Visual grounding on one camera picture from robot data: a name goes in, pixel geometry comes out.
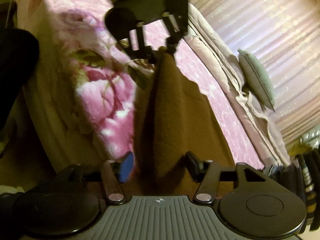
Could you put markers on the beige folded duvet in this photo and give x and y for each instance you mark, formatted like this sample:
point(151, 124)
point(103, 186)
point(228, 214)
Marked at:
point(223, 65)

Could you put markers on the pink floral bed blanket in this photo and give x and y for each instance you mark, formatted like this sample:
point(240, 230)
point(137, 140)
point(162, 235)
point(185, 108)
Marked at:
point(81, 96)

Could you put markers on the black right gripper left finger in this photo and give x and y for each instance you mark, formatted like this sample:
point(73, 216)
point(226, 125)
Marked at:
point(75, 199)

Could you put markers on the green cushion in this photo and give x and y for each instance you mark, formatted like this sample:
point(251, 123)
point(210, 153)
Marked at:
point(257, 78)

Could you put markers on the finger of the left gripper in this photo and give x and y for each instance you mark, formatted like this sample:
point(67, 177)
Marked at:
point(172, 37)
point(143, 51)

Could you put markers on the stack of dark folded clothes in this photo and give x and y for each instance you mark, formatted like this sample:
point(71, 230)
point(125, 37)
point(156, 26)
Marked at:
point(301, 178)

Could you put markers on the brown knit cardigan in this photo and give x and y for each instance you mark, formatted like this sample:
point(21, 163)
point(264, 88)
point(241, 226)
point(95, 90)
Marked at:
point(173, 117)

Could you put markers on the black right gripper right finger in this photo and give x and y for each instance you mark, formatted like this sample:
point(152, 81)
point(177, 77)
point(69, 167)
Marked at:
point(245, 200)

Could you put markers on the pale pleated curtain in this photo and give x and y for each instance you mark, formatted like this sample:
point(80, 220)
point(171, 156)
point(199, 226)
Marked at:
point(284, 36)

